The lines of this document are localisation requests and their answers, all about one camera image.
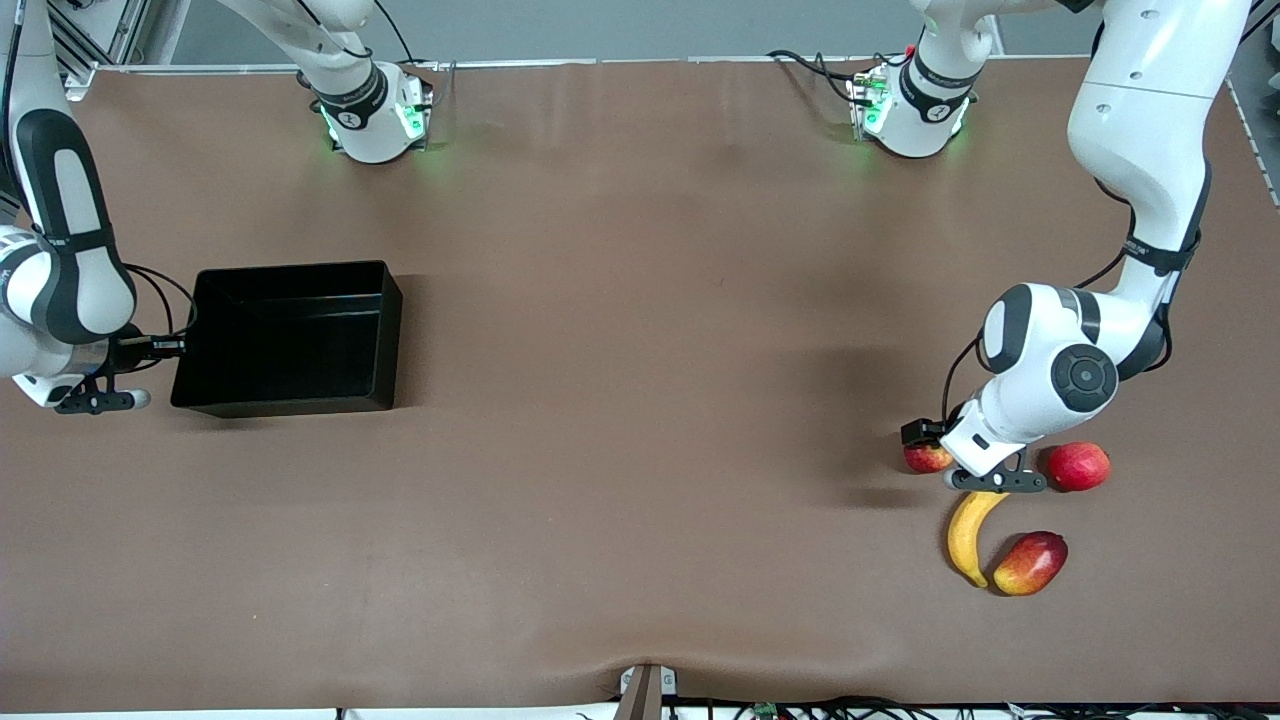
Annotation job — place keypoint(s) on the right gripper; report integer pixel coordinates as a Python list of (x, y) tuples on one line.
[(127, 351)]

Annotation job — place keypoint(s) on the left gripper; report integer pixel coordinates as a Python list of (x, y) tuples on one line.
[(921, 432)]

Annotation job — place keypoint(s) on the small red yellow apple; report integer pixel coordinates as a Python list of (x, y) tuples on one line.
[(925, 460)]

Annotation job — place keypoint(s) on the yellow banana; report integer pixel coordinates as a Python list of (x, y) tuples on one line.
[(965, 535)]

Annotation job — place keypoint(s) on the black plastic box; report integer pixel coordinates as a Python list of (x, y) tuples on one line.
[(290, 340)]

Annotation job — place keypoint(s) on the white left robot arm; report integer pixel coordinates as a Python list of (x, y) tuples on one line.
[(1150, 100)]

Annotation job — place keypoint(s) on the red round apple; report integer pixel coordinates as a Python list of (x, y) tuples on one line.
[(1079, 467)]

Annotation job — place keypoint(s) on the red yellow mango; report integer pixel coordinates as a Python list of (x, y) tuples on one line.
[(1030, 565)]

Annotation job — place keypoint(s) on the small green circuit board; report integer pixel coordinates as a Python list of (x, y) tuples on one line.
[(766, 711)]

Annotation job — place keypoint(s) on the aluminium frame profile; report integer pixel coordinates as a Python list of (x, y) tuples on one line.
[(85, 60)]

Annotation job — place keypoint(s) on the grey table edge bracket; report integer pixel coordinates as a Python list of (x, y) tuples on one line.
[(645, 695)]

